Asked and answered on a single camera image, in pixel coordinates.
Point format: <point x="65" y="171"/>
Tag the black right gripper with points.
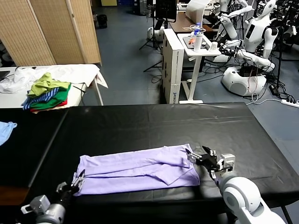
<point x="210" y="162"/>

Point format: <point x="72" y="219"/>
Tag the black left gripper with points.
<point x="66" y="193"/>

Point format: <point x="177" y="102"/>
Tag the lavender t-shirt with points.
<point x="140" y="170"/>

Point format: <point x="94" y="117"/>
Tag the white robot base black legs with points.
<point x="155" y="32"/>

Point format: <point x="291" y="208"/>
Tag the white humanoid robot raised arm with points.
<point x="230" y="25"/>

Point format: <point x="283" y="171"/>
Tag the large black table cover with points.
<point x="163" y="128"/>

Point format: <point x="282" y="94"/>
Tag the small black table cover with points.
<point x="30" y="144"/>

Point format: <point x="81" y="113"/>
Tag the beige garment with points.
<point x="46" y="110"/>

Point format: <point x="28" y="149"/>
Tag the red garment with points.
<point x="64" y="102"/>

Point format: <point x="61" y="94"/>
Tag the white standing desk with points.
<point x="196" y="70"/>

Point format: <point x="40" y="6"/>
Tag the green garment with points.
<point x="58" y="96"/>

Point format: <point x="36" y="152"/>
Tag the light blue garment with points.
<point x="5" y="133"/>

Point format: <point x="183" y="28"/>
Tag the tall white cardboard box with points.
<point x="174" y="70"/>

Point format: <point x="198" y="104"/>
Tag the blue striped garment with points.
<point x="39" y="99"/>

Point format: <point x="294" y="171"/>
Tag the black power adapter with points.
<point x="273" y="89"/>

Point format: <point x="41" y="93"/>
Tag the white power strip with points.
<point x="289" y="102"/>

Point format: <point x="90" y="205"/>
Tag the yellow-green garment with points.
<point x="43" y="84"/>

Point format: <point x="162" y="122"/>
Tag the white cloth covered table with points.
<point x="77" y="72"/>

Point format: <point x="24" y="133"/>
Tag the white paper cup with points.
<point x="213" y="46"/>

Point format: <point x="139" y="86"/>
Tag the white tumbler bottle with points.
<point x="197" y="43"/>

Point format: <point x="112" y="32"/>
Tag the grey tablet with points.
<point x="188" y="42"/>

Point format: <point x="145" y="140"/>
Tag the white cloth heap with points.
<point x="18" y="79"/>

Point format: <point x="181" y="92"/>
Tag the tall black light stand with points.
<point x="279" y="58"/>

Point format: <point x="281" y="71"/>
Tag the black tripod stand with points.
<point x="153" y="39"/>

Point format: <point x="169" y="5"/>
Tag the clear water bottle blue cap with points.
<point x="197" y="28"/>

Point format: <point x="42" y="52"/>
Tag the black laptop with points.
<point x="4" y="75"/>

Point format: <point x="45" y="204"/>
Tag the brown wooden desk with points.
<point x="182" y="23"/>

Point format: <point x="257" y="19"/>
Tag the white curved panel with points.
<point x="195" y="10"/>

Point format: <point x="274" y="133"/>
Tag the black monitor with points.
<point x="165" y="9"/>

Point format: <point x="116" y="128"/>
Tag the bamboo folding screen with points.
<point x="46" y="30"/>

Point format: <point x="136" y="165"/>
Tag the black waste bin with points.
<point x="102" y="21"/>

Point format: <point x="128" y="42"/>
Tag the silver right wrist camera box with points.
<point x="227" y="161"/>

